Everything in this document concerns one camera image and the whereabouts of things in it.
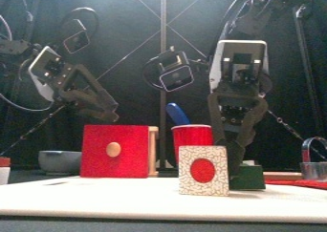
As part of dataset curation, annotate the shiny metal cup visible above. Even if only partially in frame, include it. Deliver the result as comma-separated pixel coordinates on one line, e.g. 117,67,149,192
299,136,327,181

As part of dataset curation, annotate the red wooden box with knob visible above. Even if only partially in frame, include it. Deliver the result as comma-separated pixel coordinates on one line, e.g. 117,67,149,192
80,124,160,179

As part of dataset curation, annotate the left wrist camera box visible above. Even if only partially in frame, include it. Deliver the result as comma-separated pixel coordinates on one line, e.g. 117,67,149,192
60,17,94,55

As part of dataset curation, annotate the red plate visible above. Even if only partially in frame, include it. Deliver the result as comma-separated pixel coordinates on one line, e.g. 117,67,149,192
265,179,327,191

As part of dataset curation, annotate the white cutting board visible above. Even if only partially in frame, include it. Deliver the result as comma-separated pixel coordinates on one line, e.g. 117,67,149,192
0,176,327,224

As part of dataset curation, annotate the vertical metal frame pole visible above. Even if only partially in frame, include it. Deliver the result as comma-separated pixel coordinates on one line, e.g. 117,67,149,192
159,0,169,171

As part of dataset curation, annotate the black looped camera cable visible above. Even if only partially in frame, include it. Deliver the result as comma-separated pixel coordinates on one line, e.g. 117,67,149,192
143,54,169,91
58,6,101,41

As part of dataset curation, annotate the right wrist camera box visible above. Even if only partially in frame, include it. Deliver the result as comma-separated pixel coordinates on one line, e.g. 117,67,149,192
157,49,198,93

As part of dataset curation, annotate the toy sushi with red centre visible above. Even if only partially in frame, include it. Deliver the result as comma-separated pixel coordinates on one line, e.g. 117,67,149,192
178,144,232,198

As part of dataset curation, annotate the light wooden board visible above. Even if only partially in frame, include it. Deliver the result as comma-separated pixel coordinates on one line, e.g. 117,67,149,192
262,171,305,181

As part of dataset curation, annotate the red and white small container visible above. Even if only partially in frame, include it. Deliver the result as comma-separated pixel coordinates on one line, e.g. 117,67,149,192
0,157,14,186

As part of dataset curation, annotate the dark green block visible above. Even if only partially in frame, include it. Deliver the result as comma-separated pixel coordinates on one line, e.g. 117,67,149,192
230,163,267,191

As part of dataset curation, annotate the dark metal stand bar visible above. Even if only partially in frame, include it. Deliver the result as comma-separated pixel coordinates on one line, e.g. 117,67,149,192
291,4,324,138

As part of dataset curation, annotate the blue knife handle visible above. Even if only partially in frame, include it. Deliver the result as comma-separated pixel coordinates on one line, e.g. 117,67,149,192
165,102,192,126

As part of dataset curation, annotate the grey bowl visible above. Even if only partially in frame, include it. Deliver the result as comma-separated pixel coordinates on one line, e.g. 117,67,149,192
38,150,84,176

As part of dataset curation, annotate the red plastic cup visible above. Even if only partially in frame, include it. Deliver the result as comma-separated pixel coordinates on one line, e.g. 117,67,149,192
172,124,215,167

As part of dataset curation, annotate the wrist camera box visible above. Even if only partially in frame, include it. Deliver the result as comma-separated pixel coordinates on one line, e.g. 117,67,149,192
60,17,94,55
157,49,198,93

